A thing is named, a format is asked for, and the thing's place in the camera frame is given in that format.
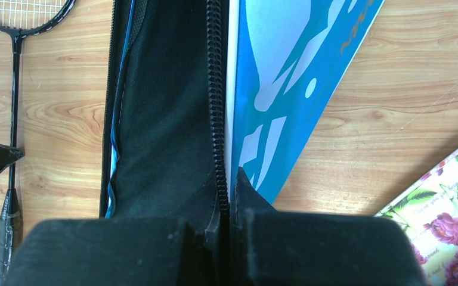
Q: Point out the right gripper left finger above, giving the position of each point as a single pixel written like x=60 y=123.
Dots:
x=180 y=248

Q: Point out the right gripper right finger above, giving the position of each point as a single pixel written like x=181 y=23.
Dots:
x=271 y=247

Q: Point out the blue racket cover bag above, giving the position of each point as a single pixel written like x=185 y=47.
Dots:
x=198 y=89

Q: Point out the left black badminton racket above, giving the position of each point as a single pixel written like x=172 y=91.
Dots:
x=20 y=19

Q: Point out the floral tray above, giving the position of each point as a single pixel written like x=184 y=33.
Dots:
x=427 y=212

